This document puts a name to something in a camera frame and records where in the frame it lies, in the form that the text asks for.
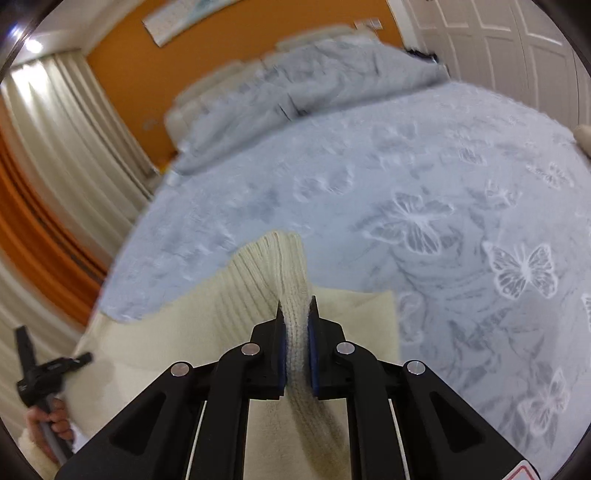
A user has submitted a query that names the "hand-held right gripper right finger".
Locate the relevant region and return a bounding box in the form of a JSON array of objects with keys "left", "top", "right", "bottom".
[{"left": 308, "top": 295, "right": 543, "bottom": 480}]

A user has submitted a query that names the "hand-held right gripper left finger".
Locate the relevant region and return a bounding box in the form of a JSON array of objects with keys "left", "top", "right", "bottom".
[{"left": 54, "top": 300, "right": 288, "bottom": 480}]

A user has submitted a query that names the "cream knit sweater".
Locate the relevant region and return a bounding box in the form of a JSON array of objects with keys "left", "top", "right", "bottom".
[{"left": 69, "top": 232, "right": 400, "bottom": 480}]

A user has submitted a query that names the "person's left forearm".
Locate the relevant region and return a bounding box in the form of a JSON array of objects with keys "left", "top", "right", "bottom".
[{"left": 17, "top": 427, "right": 77, "bottom": 478}]

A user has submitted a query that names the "person's left hand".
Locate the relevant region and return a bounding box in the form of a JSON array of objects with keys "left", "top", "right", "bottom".
[{"left": 25, "top": 398, "right": 76, "bottom": 446}]

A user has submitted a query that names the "cream curtain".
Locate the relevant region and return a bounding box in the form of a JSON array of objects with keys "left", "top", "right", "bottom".
[
  {"left": 0, "top": 53, "right": 155, "bottom": 259},
  {"left": 0, "top": 256, "right": 105, "bottom": 416}
]

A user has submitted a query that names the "orange curtain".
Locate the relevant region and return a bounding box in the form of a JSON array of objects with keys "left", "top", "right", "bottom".
[{"left": 0, "top": 102, "right": 112, "bottom": 289}]

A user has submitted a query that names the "grey butterfly print bed sheet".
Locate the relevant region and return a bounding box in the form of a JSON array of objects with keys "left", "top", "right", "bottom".
[{"left": 99, "top": 80, "right": 591, "bottom": 476}]

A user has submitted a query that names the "grey duvet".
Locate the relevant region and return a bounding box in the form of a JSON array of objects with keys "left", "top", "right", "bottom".
[{"left": 168, "top": 39, "right": 451, "bottom": 176}]

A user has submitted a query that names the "cream fuzzy cloth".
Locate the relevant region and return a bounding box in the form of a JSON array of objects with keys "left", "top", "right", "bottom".
[{"left": 573, "top": 124, "right": 591, "bottom": 161}]

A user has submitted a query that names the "white panelled wardrobe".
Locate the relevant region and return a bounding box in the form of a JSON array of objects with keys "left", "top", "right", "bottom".
[{"left": 406, "top": 0, "right": 591, "bottom": 134}]

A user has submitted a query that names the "wall poster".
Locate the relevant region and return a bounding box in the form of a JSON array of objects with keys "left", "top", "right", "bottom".
[{"left": 142, "top": 0, "right": 241, "bottom": 47}]

